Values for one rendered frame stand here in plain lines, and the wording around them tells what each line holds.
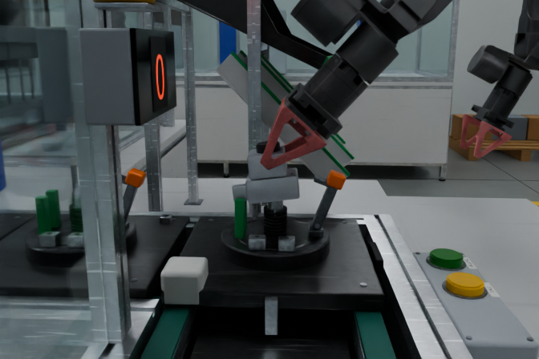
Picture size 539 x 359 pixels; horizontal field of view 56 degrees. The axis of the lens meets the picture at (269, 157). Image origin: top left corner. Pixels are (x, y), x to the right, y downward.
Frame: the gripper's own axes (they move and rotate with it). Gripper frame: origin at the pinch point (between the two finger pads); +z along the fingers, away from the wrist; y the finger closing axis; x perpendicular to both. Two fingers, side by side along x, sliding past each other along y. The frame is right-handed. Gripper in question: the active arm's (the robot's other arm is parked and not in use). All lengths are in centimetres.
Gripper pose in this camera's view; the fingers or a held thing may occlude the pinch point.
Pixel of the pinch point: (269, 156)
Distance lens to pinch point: 62.9
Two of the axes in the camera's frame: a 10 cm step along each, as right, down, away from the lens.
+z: -6.7, 7.2, 1.9
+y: -0.5, 2.2, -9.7
